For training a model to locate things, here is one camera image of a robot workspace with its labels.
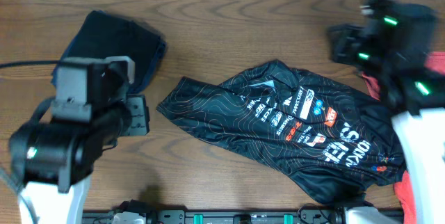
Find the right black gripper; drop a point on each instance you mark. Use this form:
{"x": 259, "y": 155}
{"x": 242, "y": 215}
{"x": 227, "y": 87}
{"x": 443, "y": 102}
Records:
{"x": 345, "y": 35}

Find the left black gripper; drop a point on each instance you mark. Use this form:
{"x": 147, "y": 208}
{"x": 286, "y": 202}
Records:
{"x": 142, "y": 121}

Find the black jersey with orange contour lines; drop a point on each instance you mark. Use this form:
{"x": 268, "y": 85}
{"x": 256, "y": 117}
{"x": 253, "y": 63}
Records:
{"x": 331, "y": 140}

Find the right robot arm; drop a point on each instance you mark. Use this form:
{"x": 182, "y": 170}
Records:
{"x": 417, "y": 97}

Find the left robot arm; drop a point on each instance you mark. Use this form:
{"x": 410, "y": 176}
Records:
{"x": 53, "y": 154}

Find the folded dark navy clothes stack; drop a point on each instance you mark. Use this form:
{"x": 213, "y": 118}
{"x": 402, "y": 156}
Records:
{"x": 105, "y": 35}

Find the red shirt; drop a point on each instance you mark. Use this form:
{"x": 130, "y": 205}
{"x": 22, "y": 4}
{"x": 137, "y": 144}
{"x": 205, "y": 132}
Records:
{"x": 403, "y": 189}

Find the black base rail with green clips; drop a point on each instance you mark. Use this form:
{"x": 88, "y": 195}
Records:
{"x": 139, "y": 212}

